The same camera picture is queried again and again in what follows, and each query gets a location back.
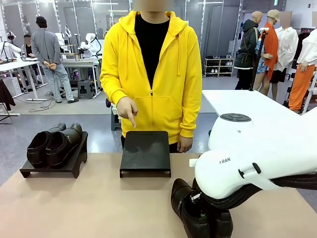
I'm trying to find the person's left forearm yellow sleeve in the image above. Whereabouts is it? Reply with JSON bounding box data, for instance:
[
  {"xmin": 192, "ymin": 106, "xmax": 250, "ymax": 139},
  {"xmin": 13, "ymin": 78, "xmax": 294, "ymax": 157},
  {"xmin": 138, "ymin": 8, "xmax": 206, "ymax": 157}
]
[{"xmin": 179, "ymin": 99, "xmax": 203, "ymax": 138}]

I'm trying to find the person's right forearm yellow sleeve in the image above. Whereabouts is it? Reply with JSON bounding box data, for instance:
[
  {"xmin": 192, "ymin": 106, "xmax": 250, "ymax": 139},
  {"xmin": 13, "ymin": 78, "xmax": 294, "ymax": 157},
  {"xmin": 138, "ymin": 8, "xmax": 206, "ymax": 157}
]
[{"xmin": 100, "ymin": 71, "xmax": 136, "ymax": 110}]

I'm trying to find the black flat shoe stand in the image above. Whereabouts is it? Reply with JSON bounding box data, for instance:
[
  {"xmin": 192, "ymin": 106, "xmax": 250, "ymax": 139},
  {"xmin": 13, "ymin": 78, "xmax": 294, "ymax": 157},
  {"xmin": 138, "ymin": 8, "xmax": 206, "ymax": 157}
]
[
  {"xmin": 119, "ymin": 130, "xmax": 172, "ymax": 179},
  {"xmin": 19, "ymin": 131, "xmax": 89, "ymax": 179}
]

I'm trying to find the person in yellow hoodie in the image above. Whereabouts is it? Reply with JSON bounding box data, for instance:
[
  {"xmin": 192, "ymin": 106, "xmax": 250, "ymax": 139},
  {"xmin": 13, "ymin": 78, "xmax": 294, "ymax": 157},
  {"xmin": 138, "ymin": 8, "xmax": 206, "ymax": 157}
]
[{"xmin": 100, "ymin": 9, "xmax": 204, "ymax": 145}]

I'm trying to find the seated person in dark top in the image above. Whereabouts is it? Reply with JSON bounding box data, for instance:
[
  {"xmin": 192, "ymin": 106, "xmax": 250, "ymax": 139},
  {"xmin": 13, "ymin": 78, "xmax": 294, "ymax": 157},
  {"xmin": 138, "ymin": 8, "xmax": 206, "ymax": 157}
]
[{"xmin": 20, "ymin": 34, "xmax": 36, "ymax": 58}]

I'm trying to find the person's left hand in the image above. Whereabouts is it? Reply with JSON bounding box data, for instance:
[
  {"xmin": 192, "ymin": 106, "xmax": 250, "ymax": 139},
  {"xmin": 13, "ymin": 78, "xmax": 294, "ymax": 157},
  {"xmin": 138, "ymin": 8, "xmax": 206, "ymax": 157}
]
[{"xmin": 177, "ymin": 135, "xmax": 194, "ymax": 154}]

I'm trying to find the person's right hand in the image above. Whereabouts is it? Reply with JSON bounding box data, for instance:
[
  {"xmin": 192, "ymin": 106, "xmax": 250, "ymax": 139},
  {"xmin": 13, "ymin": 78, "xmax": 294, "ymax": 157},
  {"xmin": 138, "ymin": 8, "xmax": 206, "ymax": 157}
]
[{"xmin": 116, "ymin": 96, "xmax": 139, "ymax": 129}]

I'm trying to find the white table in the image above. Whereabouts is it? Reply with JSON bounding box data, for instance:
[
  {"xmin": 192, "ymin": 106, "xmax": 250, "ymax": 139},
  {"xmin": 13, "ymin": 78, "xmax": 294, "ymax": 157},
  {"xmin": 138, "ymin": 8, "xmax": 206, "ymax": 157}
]
[{"xmin": 201, "ymin": 89, "xmax": 308, "ymax": 131}]

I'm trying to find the white shoe rack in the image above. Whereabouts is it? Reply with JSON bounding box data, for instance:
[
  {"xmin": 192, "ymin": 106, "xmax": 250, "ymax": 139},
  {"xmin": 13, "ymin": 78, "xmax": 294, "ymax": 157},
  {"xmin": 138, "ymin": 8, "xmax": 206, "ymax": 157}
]
[{"xmin": 204, "ymin": 55, "xmax": 235, "ymax": 78}]

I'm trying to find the mannequin in orange trousers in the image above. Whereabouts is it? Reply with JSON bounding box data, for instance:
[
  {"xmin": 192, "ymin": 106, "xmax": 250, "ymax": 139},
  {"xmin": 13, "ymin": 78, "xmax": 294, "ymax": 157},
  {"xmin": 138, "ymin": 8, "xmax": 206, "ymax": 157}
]
[{"xmin": 288, "ymin": 28, "xmax": 317, "ymax": 113}]

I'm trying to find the mannequin in black jacket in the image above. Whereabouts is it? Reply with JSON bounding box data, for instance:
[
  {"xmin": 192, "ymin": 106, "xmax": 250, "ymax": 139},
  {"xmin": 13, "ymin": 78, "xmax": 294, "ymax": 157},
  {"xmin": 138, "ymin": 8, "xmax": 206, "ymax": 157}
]
[{"xmin": 233, "ymin": 10, "xmax": 264, "ymax": 91}]

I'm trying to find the grey plastic stool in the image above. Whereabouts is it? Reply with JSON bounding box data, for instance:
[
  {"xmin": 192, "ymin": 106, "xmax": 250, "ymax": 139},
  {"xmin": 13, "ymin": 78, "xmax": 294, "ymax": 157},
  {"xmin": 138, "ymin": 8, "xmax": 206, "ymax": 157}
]
[{"xmin": 77, "ymin": 79, "xmax": 94, "ymax": 100}]

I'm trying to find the mannequin with orange cloth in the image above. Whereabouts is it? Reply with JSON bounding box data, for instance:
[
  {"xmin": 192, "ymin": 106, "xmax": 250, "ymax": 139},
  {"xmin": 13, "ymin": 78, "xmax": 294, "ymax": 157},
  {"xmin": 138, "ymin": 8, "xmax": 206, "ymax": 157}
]
[{"xmin": 252, "ymin": 9, "xmax": 281, "ymax": 96}]

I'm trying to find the figure in white shirt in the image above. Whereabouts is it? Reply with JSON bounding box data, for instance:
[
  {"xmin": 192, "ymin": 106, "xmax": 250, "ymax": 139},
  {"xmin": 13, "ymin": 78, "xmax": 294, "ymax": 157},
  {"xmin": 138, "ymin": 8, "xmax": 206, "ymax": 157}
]
[{"xmin": 269, "ymin": 11, "xmax": 300, "ymax": 101}]

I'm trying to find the grey workbench table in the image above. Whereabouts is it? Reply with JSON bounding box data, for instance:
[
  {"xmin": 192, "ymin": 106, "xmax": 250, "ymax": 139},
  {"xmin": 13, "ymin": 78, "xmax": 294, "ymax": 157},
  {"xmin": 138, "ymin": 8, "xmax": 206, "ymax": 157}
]
[{"xmin": 61, "ymin": 57, "xmax": 103, "ymax": 96}]

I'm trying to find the man in grey jacket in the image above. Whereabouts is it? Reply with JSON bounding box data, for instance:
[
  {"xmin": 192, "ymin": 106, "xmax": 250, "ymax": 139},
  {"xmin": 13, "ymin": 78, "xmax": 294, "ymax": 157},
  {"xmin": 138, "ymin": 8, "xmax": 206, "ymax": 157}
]
[{"xmin": 30, "ymin": 16, "xmax": 80, "ymax": 104}]

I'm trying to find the dark hanging jacket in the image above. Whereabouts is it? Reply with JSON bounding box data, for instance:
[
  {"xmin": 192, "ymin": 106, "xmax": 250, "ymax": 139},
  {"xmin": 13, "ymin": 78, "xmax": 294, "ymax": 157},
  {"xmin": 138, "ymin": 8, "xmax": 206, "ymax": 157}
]
[{"xmin": 0, "ymin": 79, "xmax": 16, "ymax": 112}]

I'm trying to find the white desk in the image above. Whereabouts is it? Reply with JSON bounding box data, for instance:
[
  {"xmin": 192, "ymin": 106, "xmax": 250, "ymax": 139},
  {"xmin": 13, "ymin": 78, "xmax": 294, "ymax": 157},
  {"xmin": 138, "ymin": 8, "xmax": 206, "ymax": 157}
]
[{"xmin": 0, "ymin": 60, "xmax": 48, "ymax": 102}]

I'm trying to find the white background robot with headset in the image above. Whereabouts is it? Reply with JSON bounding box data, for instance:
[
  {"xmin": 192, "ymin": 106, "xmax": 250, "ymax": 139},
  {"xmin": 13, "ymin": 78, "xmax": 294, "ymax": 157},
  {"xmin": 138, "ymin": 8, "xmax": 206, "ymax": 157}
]
[{"xmin": 0, "ymin": 30, "xmax": 23, "ymax": 62}]

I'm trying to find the black right arm cable sleeve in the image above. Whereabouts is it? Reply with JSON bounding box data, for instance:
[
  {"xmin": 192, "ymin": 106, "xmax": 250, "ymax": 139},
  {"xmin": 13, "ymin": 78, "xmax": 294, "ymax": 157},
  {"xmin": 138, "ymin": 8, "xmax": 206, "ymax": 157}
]
[{"xmin": 199, "ymin": 173, "xmax": 317, "ymax": 212}]

